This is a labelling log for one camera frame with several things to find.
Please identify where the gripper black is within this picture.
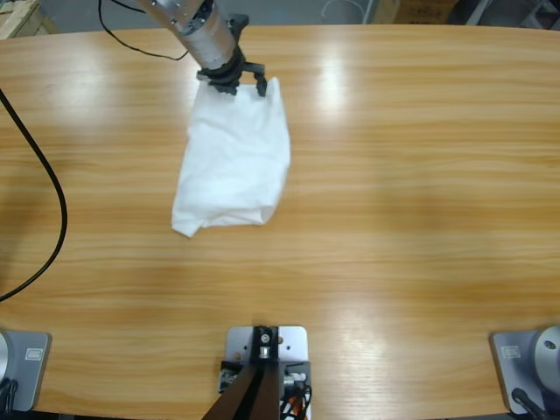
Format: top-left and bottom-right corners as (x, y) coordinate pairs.
(195, 45), (269, 98)

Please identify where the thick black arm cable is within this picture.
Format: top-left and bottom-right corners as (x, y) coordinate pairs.
(0, 88), (68, 303)

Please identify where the white t-shirt with small print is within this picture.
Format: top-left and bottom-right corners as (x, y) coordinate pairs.
(170, 76), (292, 240)

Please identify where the wooden pallet stack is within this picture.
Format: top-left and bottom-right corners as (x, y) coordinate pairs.
(0, 0), (57, 40)

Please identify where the orange cable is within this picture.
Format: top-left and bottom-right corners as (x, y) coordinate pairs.
(279, 391), (314, 420)

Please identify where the brown cardboard box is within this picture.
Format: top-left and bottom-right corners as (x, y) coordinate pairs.
(374, 0), (456, 25)

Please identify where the arm grey base plate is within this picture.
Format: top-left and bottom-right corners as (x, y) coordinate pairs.
(0, 330), (53, 413)
(488, 324), (560, 415)

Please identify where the black clamp with silver connector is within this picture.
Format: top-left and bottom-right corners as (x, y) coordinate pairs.
(218, 359), (241, 393)
(282, 360), (312, 390)

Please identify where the base black cable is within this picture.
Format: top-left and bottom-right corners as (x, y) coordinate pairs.
(510, 388), (550, 420)
(0, 378), (19, 413)

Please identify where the black background equipment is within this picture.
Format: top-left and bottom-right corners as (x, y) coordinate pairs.
(450, 0), (560, 30)

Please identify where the white grey mounting plate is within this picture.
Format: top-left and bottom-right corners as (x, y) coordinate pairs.
(225, 324), (312, 420)

